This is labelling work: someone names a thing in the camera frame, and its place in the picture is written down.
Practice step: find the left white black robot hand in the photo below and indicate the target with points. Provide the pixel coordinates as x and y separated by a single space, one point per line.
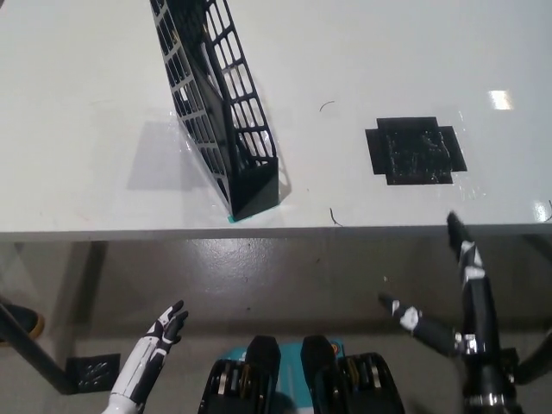
144 360

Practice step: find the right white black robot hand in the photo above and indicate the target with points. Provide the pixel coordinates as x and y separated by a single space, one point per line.
481 302

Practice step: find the dark green USC notebook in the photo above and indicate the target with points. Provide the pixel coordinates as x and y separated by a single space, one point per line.
213 112

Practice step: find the black mesh file shelf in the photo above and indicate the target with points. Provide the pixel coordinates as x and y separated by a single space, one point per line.
254 187

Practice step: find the black slanted table leg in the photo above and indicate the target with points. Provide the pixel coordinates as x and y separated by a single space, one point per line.
537 364
41 358

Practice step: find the dark shoe with tan sole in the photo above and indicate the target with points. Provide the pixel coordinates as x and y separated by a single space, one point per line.
23 321

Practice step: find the black tape patch on table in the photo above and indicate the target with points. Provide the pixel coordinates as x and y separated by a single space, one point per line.
414 151

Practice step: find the thin curved dark thread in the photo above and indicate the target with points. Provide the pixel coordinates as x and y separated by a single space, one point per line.
328 103

